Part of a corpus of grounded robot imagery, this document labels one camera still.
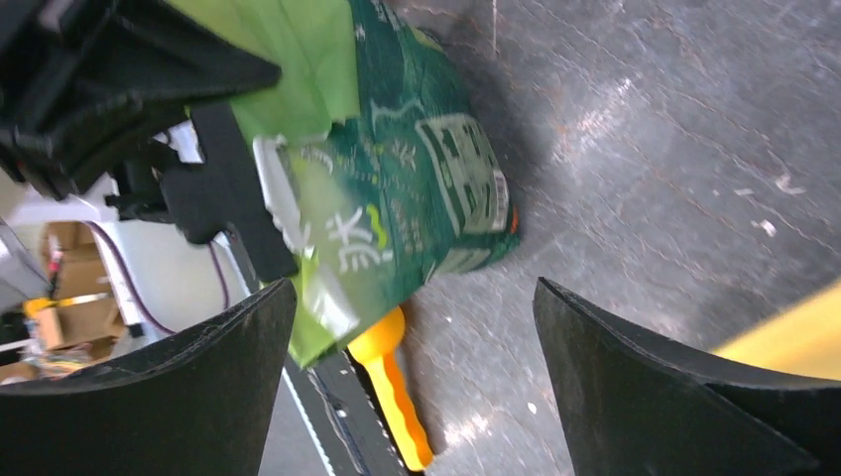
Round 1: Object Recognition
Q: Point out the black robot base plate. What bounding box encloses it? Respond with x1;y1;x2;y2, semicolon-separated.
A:
305;352;414;476

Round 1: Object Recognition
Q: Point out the cardboard box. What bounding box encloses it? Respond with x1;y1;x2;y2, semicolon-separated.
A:
35;222;125;351

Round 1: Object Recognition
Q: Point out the green cat litter bag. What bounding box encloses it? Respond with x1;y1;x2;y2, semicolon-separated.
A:
177;1;518;367

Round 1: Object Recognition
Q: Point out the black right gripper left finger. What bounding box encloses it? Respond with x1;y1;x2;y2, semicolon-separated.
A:
1;281;297;475

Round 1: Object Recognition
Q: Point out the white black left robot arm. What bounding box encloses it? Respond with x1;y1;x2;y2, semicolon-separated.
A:
1;1;282;330

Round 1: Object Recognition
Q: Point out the orange plastic litter scoop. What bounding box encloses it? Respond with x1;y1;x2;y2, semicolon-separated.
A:
348;306;434;472

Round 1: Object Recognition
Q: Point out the yellow plastic litter box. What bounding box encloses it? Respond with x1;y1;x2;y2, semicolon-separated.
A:
713;282;840;381

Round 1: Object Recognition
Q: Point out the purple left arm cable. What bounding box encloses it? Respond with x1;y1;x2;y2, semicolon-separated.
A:
85;221;231;336

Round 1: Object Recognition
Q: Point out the black bag clip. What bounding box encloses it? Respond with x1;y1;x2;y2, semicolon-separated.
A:
161;102;299;283

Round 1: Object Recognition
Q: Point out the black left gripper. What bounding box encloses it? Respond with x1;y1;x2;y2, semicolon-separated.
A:
1;1;282;200

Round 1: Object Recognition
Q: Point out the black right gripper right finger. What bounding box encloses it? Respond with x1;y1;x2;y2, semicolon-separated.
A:
533;278;840;475

